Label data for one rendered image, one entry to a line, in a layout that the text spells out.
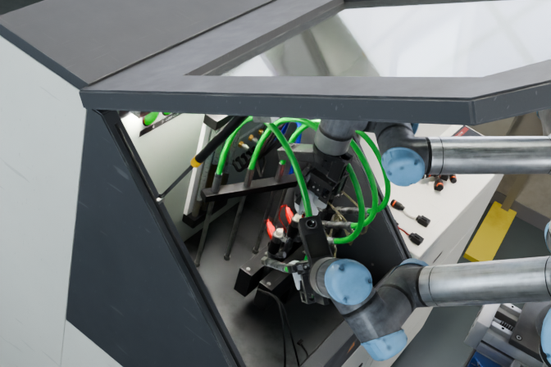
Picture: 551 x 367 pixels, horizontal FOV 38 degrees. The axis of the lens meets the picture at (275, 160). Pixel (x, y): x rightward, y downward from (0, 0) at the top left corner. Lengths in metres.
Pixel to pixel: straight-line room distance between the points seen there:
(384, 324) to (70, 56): 0.80
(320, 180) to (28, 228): 0.71
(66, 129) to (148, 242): 0.29
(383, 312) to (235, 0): 0.88
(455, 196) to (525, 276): 1.08
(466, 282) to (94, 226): 0.80
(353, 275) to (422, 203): 1.01
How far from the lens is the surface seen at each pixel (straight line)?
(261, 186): 2.05
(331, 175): 1.73
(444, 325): 3.49
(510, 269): 1.43
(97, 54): 1.68
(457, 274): 1.47
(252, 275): 1.99
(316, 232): 1.60
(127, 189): 1.64
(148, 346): 1.88
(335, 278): 1.39
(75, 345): 2.12
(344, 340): 1.98
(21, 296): 2.19
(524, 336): 2.08
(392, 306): 1.47
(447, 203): 2.42
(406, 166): 1.55
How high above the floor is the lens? 2.42
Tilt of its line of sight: 38 degrees down
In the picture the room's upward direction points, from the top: 16 degrees clockwise
